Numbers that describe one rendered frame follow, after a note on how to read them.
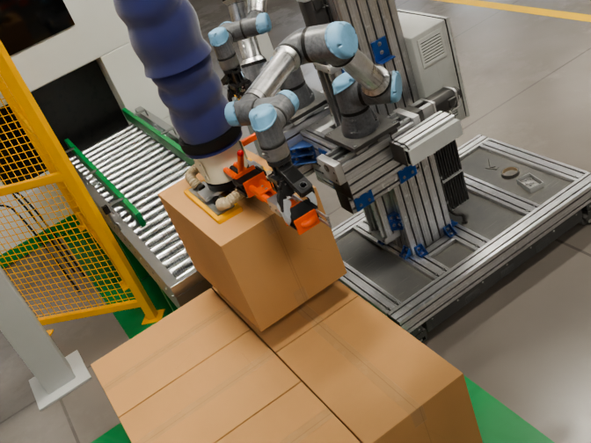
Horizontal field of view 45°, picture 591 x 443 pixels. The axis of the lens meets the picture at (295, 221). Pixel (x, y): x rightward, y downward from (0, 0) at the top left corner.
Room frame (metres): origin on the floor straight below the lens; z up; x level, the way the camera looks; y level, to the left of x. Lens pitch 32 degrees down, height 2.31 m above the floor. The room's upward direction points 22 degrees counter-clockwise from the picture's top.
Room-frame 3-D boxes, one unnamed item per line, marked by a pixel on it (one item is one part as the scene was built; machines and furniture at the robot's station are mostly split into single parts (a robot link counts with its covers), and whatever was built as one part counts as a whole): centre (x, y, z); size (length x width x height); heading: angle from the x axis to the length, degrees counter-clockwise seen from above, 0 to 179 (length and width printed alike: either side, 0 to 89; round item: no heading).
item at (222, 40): (2.71, 0.01, 1.50); 0.09 x 0.08 x 0.11; 163
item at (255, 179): (2.13, 0.09, 1.20); 0.10 x 0.08 x 0.06; 109
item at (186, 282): (2.75, 0.29, 0.58); 0.70 x 0.03 x 0.06; 109
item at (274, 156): (1.82, -0.02, 1.42); 0.08 x 0.08 x 0.05
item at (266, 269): (2.37, 0.18, 0.87); 0.60 x 0.40 x 0.40; 20
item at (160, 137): (4.28, 0.55, 0.60); 1.60 x 0.11 x 0.09; 19
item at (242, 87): (2.71, 0.01, 1.34); 0.09 x 0.08 x 0.12; 19
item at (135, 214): (4.10, 1.05, 0.60); 1.60 x 0.11 x 0.09; 19
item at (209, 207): (2.34, 0.26, 1.10); 0.34 x 0.10 x 0.05; 19
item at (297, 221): (1.80, -0.02, 1.20); 0.08 x 0.07 x 0.05; 19
